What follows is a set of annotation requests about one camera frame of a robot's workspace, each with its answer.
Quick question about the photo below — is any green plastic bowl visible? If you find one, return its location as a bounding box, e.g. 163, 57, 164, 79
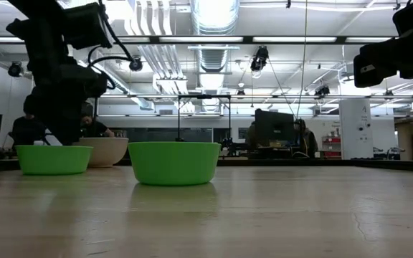
128, 141, 222, 186
15, 145, 93, 176

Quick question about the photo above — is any white pillar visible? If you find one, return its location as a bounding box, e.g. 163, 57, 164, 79
338, 98, 374, 161

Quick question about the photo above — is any person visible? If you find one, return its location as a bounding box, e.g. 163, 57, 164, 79
294, 119, 318, 158
80, 113, 115, 138
11, 95, 46, 148

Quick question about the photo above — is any beige bowl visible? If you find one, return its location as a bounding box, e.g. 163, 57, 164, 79
73, 137, 129, 168

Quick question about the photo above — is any black ceiling spotlight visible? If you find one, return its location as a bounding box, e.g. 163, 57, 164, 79
128, 56, 143, 72
313, 85, 331, 97
7, 61, 24, 78

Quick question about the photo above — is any large black monitor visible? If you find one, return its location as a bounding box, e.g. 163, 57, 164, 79
255, 109, 295, 144

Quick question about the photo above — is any thin hanging cable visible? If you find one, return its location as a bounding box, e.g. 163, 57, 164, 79
295, 0, 308, 119

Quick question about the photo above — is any black overhead frame bar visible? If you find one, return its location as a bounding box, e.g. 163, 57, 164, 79
0, 34, 401, 45

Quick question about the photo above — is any black table edge rail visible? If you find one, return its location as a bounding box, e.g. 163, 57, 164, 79
0, 158, 413, 173

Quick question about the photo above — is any wooden cabinet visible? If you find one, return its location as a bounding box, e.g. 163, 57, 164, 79
396, 121, 413, 161

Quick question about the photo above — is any black background station frame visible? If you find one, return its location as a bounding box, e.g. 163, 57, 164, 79
176, 94, 232, 143

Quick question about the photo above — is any black overhead camera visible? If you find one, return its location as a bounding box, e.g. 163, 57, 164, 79
250, 45, 270, 72

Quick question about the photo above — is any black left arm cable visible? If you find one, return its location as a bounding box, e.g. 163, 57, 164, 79
87, 0, 136, 90

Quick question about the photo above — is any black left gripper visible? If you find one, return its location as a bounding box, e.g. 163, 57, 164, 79
25, 57, 109, 146

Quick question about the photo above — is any red storage shelf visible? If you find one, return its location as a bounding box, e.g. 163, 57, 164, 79
321, 135, 342, 158

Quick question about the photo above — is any silver ceiling air duct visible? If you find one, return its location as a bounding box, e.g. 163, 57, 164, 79
190, 0, 242, 112

